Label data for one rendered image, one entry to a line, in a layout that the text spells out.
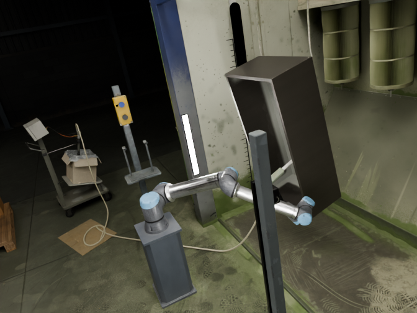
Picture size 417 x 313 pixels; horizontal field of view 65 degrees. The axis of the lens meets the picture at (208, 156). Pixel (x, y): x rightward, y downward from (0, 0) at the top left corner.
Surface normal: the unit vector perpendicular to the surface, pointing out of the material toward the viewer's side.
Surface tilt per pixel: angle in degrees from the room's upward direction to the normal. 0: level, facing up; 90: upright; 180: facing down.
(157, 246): 90
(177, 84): 90
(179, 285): 90
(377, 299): 0
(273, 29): 90
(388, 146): 57
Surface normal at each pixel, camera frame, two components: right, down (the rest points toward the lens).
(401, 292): -0.17, -0.91
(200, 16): 0.42, 0.28
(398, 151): -0.84, -0.24
